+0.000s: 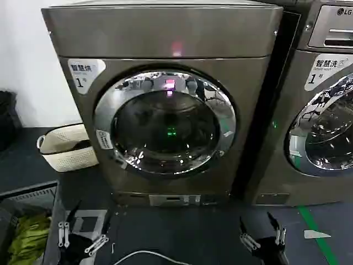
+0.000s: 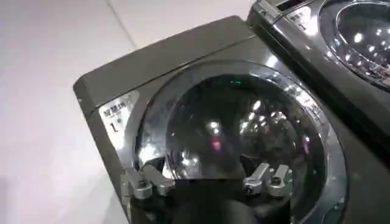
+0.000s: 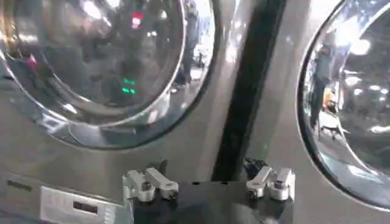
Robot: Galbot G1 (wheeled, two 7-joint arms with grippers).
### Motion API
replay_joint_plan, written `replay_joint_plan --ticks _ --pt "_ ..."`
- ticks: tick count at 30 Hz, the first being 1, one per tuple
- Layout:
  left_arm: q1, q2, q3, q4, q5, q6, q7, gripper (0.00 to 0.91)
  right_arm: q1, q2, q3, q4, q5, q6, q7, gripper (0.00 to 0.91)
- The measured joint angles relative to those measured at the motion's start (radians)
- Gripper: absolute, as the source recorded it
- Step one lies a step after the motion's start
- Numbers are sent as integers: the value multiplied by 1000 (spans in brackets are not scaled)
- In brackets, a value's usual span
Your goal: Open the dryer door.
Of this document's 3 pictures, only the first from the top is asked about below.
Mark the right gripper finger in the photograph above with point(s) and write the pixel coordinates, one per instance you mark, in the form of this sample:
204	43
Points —
248	240
280	234

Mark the green cloth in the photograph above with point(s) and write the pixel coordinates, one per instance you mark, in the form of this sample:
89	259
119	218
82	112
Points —
29	234

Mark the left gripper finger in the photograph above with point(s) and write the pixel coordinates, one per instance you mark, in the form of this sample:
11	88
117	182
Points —
64	233
99	243

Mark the grey dryer with number sticker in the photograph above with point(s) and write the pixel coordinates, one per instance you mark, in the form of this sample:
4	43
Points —
154	33

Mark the green floor tape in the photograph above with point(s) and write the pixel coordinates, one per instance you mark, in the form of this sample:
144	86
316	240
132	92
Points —
317	234

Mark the round glass washer door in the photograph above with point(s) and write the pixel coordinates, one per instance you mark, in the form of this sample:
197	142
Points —
325	138

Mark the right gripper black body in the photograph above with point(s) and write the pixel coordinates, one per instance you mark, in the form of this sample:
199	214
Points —
271	248

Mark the round glass dryer door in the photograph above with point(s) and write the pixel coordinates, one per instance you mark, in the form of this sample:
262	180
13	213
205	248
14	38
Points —
165	129

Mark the white floor tape piece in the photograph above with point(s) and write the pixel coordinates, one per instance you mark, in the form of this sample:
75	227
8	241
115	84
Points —
315	234

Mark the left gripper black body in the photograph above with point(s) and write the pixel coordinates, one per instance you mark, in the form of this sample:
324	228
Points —
77	247

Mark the white perforated laundry basket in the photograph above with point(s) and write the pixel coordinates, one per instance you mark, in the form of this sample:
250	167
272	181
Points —
71	160

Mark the dark grey slatted basket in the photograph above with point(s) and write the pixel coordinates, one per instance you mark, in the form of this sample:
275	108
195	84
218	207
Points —
53	220

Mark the grey washer with silver drawer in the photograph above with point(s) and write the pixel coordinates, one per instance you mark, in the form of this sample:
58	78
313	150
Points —
303	41

